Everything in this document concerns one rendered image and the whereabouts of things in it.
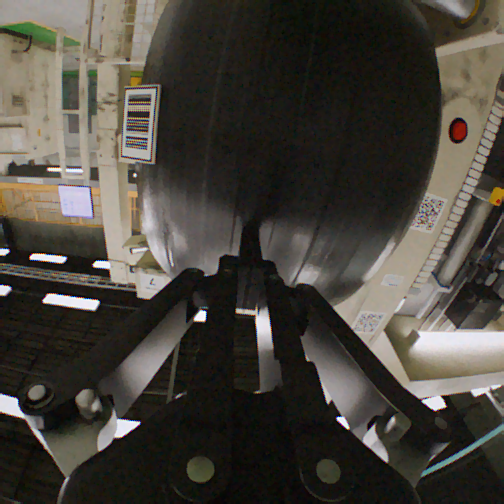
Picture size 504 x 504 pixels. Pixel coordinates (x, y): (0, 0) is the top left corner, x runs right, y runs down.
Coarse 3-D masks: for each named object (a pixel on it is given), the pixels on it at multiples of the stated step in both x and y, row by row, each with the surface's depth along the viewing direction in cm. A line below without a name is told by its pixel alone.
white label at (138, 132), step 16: (128, 96) 16; (144, 96) 16; (160, 96) 15; (128, 112) 17; (144, 112) 16; (128, 128) 17; (144, 128) 16; (128, 144) 17; (144, 144) 17; (144, 160) 17
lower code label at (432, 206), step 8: (424, 200) 38; (432, 200) 38; (440, 200) 38; (424, 208) 39; (432, 208) 39; (440, 208) 39; (416, 216) 40; (424, 216) 40; (432, 216) 40; (416, 224) 41; (424, 224) 41; (432, 224) 41
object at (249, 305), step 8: (256, 240) 18; (256, 248) 17; (256, 256) 15; (256, 264) 14; (256, 272) 14; (256, 280) 14; (248, 288) 14; (256, 288) 14; (248, 296) 14; (256, 296) 14; (248, 304) 14; (256, 304) 14
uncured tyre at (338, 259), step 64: (192, 0) 14; (256, 0) 13; (320, 0) 14; (384, 0) 14; (192, 64) 14; (256, 64) 14; (320, 64) 14; (384, 64) 14; (192, 128) 16; (256, 128) 16; (320, 128) 16; (384, 128) 16; (192, 192) 18; (256, 192) 18; (320, 192) 18; (384, 192) 18; (192, 256) 22; (320, 256) 21; (384, 256) 22
